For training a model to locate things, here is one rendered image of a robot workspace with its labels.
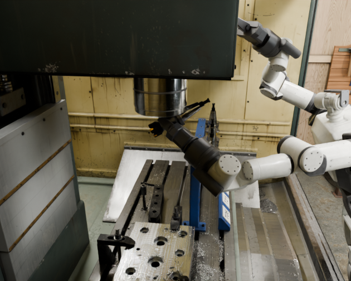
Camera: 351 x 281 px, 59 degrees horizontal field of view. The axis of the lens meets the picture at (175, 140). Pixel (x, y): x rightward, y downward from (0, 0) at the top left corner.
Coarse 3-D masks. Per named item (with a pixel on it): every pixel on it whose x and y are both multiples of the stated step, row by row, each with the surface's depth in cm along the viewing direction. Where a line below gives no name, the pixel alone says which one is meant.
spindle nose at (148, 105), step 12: (144, 84) 84; (156, 84) 83; (168, 84) 84; (180, 84) 86; (144, 96) 86; (156, 96) 85; (168, 96) 85; (180, 96) 87; (144, 108) 87; (156, 108) 86; (168, 108) 86; (180, 108) 89
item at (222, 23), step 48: (0, 0) 76; (48, 0) 74; (96, 0) 73; (144, 0) 71; (192, 0) 70; (0, 48) 80; (48, 48) 79; (96, 48) 77; (144, 48) 76; (192, 48) 74
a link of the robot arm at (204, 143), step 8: (176, 128) 91; (184, 128) 94; (168, 136) 92; (176, 136) 93; (184, 136) 92; (192, 136) 93; (176, 144) 93; (184, 144) 92; (192, 144) 91; (200, 144) 90; (208, 144) 91; (184, 152) 95; (192, 152) 90; (200, 152) 89; (192, 160) 91
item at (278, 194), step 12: (276, 192) 199; (276, 204) 188; (288, 204) 185; (288, 216) 175; (288, 228) 167; (300, 240) 156; (300, 252) 149; (300, 264) 143; (312, 264) 141; (312, 276) 136
